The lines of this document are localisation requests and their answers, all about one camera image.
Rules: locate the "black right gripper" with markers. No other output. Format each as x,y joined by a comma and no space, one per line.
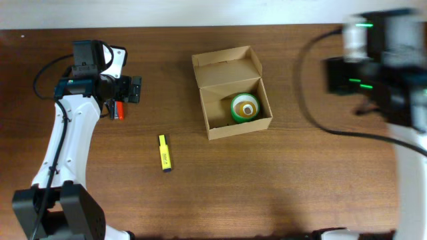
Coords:
337,80

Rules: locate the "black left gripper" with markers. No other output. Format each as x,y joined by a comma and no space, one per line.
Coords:
124,92

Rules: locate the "yellow highlighter marker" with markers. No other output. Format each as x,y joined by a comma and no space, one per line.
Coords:
164,154

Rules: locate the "cardboard box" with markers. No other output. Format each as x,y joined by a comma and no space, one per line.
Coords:
222,75

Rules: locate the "green tape roll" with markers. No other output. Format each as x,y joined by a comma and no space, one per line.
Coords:
234,107

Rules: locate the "yellow tape roll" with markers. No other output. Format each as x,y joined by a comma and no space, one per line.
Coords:
247,109

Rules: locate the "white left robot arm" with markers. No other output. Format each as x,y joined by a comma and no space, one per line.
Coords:
58,205

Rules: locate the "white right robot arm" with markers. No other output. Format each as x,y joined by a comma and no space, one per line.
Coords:
385,60

